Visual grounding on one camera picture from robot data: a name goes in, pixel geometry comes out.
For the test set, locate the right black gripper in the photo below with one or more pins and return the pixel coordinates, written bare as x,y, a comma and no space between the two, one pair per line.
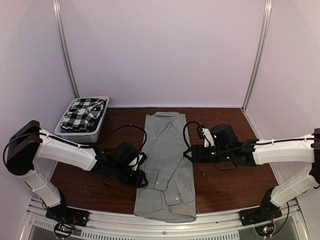
198,155

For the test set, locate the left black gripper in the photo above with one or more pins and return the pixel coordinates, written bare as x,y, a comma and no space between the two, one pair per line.
137,180

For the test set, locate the grey long sleeve shirt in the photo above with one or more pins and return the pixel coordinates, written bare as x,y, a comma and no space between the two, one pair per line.
170,195

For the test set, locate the white plastic basket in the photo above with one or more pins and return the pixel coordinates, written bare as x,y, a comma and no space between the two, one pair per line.
83,137

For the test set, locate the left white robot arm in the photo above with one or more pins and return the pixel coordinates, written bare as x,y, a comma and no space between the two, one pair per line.
31,142

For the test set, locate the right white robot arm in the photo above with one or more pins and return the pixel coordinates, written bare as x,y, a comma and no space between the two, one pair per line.
300,149

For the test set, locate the black white checkered shirt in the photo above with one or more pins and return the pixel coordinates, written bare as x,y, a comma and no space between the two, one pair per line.
83,115

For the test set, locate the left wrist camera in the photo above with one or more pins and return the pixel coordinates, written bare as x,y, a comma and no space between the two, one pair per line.
138,161

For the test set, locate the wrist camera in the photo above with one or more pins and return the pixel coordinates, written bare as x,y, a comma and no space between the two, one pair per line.
204,133
138,161

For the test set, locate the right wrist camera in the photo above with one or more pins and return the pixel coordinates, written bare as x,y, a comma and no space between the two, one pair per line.
204,133

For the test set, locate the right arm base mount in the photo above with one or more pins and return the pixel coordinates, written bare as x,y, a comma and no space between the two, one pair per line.
263,220

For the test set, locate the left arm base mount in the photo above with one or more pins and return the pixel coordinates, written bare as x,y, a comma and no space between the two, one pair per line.
67,221

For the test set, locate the aluminium front rail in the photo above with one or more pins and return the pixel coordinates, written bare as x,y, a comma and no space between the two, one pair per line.
224,225

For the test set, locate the right aluminium corner post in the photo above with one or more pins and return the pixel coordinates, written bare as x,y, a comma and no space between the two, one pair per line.
264,31

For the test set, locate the aluminium corner post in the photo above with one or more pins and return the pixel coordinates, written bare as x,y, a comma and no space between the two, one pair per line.
64,48
264,31

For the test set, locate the left aluminium corner post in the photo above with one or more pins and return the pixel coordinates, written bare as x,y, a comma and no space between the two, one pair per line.
64,48

